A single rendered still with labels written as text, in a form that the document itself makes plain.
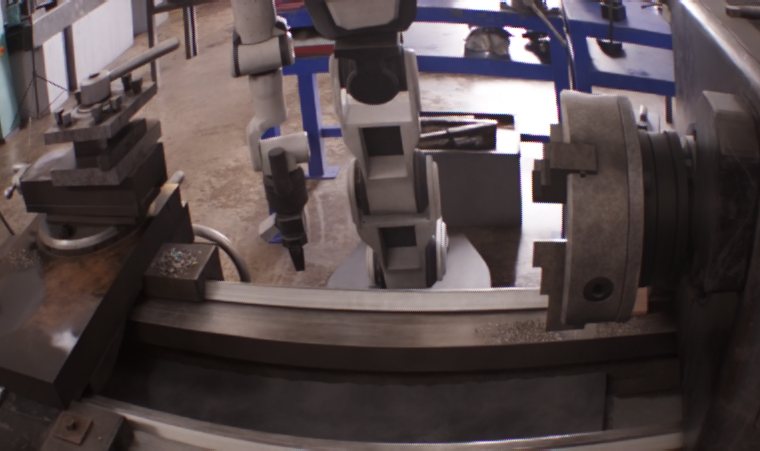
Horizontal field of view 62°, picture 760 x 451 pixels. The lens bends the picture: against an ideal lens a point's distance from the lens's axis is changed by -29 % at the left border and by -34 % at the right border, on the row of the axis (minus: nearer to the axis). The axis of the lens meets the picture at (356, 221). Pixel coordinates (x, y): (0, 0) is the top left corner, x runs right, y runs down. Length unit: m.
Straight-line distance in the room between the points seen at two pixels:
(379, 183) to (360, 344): 0.86
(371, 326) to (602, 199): 0.50
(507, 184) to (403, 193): 1.03
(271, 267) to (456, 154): 0.70
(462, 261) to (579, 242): 1.79
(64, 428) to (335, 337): 0.46
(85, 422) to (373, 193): 1.19
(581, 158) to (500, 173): 2.19
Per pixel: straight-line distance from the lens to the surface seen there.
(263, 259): 2.98
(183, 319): 1.22
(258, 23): 1.66
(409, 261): 2.22
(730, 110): 0.63
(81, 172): 1.24
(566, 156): 0.75
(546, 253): 0.87
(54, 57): 5.52
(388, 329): 1.15
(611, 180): 0.75
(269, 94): 1.75
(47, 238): 1.33
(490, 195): 2.97
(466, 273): 2.47
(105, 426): 0.99
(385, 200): 1.98
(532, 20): 2.58
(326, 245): 3.01
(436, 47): 2.75
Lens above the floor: 1.51
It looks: 29 degrees down
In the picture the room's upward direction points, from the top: 7 degrees counter-clockwise
